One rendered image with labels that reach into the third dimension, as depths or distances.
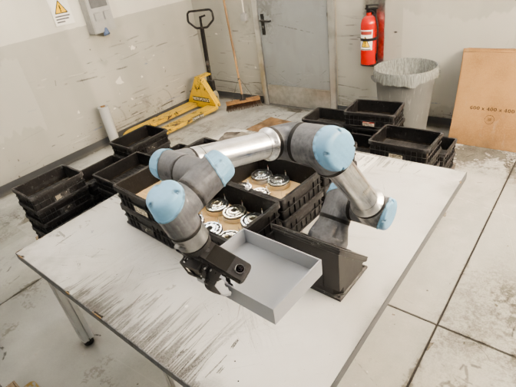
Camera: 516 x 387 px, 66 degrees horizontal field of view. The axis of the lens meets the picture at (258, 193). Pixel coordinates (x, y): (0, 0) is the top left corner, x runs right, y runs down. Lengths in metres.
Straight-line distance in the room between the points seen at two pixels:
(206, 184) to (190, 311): 0.82
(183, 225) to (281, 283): 0.37
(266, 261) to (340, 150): 0.36
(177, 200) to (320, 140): 0.45
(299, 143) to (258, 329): 0.67
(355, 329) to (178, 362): 0.58
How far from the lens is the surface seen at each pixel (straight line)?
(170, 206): 0.76
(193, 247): 0.84
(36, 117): 4.79
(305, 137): 1.08
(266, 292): 1.04
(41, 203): 3.06
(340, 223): 1.46
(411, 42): 4.35
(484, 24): 4.16
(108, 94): 5.14
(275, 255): 1.14
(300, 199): 1.71
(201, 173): 0.81
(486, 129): 4.10
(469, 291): 2.60
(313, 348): 1.36
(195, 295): 1.59
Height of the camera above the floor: 1.79
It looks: 32 degrees down
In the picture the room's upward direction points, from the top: 9 degrees counter-clockwise
